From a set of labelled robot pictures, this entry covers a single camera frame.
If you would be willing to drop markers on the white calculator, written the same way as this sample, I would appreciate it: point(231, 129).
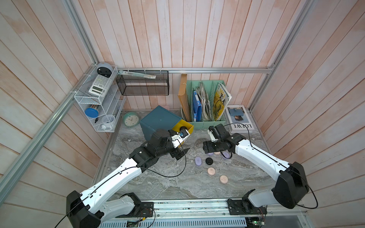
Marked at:
point(100, 86)

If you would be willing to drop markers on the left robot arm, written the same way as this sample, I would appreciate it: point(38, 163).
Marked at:
point(93, 206)

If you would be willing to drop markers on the white wire shelf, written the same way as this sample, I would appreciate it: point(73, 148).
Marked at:
point(111, 104)

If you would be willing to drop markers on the yellow drawer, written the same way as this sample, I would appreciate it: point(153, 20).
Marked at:
point(183, 123)

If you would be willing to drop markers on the black earphone case centre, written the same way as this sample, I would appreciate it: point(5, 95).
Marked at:
point(209, 161)

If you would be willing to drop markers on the white cup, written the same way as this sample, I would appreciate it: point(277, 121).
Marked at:
point(108, 122)

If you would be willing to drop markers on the brown envelope folder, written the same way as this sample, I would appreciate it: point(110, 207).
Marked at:
point(182, 95)

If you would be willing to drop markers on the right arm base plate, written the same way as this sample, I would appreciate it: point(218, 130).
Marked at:
point(244, 207)

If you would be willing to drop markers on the pink earphone case bottom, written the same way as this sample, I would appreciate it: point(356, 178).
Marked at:
point(223, 179)

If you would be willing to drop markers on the round grey speaker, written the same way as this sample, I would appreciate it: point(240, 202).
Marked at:
point(104, 69)

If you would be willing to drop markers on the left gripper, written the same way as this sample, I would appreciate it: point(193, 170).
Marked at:
point(175, 153)

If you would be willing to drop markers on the black mesh basket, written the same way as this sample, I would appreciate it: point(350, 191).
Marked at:
point(135, 86)

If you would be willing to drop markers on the blue lid jar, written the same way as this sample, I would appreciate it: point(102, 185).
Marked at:
point(92, 111)

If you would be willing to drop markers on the green alarm clock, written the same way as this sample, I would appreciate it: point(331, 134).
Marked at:
point(131, 119)

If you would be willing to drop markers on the purple earphone case left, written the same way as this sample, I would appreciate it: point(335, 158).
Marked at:
point(198, 161)

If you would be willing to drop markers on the LOEWE book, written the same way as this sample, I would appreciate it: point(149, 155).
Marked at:
point(238, 119)

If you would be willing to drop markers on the pink earphone case middle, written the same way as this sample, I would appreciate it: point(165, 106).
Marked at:
point(211, 171)

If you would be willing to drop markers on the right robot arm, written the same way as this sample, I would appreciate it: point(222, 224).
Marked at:
point(291, 182)

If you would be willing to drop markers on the ruler on basket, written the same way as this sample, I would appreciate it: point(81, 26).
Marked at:
point(135, 74)

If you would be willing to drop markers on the purple earphone case right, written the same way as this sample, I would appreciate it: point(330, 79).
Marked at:
point(226, 155)

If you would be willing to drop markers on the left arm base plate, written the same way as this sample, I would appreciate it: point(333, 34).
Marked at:
point(144, 210)

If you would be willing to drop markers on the teal drawer cabinet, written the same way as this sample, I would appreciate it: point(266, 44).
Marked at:
point(159, 118)

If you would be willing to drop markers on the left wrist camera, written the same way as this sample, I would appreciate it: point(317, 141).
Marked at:
point(179, 138)

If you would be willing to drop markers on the green file organizer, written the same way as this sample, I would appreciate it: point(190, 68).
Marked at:
point(210, 87)

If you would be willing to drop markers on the yellow magazine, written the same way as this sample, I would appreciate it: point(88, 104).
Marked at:
point(220, 100)

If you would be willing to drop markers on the newspapers in organizer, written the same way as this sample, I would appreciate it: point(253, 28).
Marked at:
point(207, 114)

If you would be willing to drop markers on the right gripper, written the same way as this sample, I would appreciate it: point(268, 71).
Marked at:
point(207, 145)

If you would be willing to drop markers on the blue binder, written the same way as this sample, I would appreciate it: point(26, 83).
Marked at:
point(197, 107)

